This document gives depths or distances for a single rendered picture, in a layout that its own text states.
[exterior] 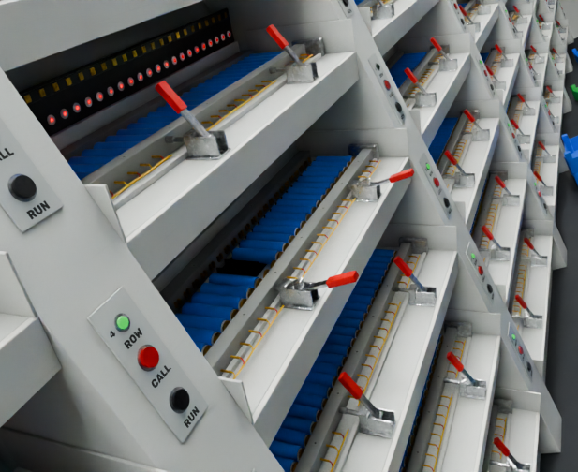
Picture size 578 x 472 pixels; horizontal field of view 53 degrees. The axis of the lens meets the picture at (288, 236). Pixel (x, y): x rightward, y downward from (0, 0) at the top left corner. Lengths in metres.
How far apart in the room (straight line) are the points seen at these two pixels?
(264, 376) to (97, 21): 0.36
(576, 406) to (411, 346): 0.65
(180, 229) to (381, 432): 0.37
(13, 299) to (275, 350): 0.28
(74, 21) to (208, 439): 0.37
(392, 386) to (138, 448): 0.43
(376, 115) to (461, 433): 0.53
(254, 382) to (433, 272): 0.52
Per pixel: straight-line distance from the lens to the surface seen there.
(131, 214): 0.52
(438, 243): 1.07
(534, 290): 1.61
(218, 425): 0.51
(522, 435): 1.24
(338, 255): 0.74
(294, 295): 0.65
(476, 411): 1.03
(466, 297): 1.13
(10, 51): 0.50
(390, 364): 0.84
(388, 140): 1.00
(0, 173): 0.43
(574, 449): 1.37
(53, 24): 0.54
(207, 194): 0.56
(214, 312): 0.65
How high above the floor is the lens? 0.96
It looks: 16 degrees down
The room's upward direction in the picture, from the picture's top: 31 degrees counter-clockwise
